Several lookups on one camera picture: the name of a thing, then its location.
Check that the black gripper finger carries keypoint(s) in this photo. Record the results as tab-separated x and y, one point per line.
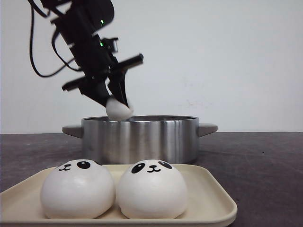
117	84
95	90

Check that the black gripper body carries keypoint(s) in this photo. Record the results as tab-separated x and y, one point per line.
92	54

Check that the panda bun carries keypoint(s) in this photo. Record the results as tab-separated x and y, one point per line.
152	189
79	188
117	111

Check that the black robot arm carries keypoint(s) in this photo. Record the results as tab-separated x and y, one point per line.
81	7

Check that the stainless steel steamer pot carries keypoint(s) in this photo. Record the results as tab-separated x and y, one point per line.
166	137

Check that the cream plastic tray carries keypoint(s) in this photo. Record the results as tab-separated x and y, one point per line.
209	205

